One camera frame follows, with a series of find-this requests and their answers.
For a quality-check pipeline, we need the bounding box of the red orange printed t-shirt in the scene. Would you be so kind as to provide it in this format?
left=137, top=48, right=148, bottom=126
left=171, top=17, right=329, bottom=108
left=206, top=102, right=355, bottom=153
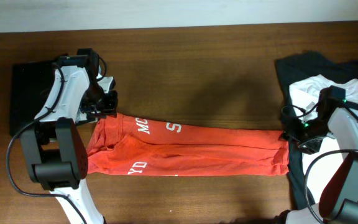
left=86, top=114, right=289, bottom=176

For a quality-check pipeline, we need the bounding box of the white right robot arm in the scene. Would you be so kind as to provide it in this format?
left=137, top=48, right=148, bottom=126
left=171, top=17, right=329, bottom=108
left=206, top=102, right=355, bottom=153
left=282, top=86, right=358, bottom=223

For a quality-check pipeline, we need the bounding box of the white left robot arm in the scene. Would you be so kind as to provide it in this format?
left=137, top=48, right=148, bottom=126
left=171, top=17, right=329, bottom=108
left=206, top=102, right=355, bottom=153
left=12, top=49, right=118, bottom=223

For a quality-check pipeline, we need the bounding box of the folded white patterned garment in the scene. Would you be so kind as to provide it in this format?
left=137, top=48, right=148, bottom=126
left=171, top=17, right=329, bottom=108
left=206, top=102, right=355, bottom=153
left=75, top=110, right=88, bottom=125

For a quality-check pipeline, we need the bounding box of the dark green t-shirt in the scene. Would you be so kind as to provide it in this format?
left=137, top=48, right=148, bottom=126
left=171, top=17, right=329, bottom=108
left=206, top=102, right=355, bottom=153
left=275, top=52, right=358, bottom=210

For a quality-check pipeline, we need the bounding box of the folded black garment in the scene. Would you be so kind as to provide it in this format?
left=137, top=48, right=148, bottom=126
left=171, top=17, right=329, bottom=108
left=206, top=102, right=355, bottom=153
left=9, top=58, right=57, bottom=136

